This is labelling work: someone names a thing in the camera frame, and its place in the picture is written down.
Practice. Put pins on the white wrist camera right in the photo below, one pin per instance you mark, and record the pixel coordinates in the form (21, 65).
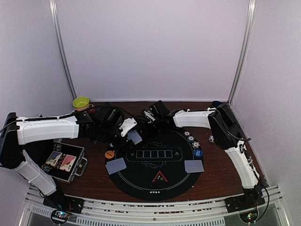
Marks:
(148, 115)

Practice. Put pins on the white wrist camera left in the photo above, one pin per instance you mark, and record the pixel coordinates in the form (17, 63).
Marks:
(127, 125)

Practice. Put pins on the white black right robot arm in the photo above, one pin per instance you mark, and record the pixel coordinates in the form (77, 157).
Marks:
(227, 135)

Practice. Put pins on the dark blue enamel mug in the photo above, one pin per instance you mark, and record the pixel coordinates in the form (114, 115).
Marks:
(216, 103)

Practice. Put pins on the blue playing card deck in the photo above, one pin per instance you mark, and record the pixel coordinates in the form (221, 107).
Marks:
(134, 137)

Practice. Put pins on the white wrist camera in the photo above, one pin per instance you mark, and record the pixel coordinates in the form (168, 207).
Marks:
(127, 125)
(148, 115)

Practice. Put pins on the orange round blind button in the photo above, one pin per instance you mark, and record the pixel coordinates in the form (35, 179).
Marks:
(109, 154)

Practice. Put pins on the blue card box in case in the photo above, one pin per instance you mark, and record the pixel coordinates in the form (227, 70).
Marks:
(53, 158)

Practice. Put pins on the red black triangle marker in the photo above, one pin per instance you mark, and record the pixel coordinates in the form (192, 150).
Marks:
(159, 178)

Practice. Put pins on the blue card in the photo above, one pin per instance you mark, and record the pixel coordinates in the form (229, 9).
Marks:
(193, 166)
(115, 165)

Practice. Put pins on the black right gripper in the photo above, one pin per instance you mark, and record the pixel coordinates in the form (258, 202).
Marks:
(151, 133)

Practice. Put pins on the blue white poker chip stack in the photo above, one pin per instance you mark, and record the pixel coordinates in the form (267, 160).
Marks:
(211, 139)

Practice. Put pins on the round black poker mat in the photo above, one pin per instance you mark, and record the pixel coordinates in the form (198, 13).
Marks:
(165, 151)

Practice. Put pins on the aluminium front rail frame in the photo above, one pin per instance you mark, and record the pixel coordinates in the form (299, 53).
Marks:
(205, 212)

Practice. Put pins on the red card box in case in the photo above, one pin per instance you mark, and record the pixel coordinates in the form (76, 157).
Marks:
(67, 163)

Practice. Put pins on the aluminium poker case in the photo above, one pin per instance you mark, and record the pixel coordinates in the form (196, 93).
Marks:
(78, 167)

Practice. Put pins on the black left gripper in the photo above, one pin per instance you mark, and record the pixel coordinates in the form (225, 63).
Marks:
(122, 145)

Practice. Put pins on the green bowl on red saucer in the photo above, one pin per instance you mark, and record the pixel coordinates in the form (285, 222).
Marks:
(81, 103)

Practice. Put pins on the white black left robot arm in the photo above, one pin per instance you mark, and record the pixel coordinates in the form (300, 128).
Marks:
(25, 142)

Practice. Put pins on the blue round blind button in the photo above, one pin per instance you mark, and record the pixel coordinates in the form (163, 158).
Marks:
(198, 153)

